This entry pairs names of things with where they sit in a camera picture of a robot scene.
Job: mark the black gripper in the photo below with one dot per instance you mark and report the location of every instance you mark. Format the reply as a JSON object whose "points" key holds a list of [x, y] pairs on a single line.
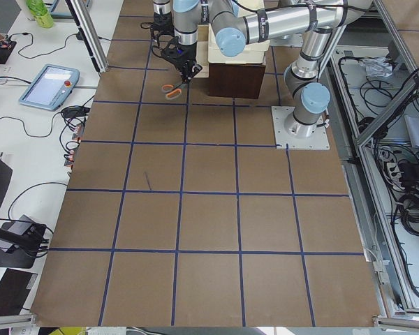
{"points": [[188, 60], [160, 19]]}

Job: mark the grey orange scissors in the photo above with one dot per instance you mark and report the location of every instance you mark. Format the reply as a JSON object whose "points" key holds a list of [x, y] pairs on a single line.
{"points": [[173, 91]]}

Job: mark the dark brown wooden drawer box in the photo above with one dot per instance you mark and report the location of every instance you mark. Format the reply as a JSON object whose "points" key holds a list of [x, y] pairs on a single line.
{"points": [[236, 80]]}

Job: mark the green bottle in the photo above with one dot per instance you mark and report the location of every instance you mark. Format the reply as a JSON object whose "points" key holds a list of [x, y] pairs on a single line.
{"points": [[40, 13]]}

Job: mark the teach pendant tablet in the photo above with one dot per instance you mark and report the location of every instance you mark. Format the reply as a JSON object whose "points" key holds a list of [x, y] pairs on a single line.
{"points": [[51, 87]]}

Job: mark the black monitor stand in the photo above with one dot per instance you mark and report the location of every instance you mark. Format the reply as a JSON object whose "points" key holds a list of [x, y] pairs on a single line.
{"points": [[22, 241]]}

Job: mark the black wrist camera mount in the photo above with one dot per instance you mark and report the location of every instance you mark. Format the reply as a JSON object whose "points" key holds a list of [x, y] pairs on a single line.
{"points": [[175, 53]]}

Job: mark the aluminium frame post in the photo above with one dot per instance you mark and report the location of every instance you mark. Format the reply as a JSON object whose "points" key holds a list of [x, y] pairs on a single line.
{"points": [[87, 30]]}

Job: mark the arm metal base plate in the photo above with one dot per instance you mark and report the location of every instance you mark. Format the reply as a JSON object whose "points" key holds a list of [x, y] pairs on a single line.
{"points": [[291, 135]]}

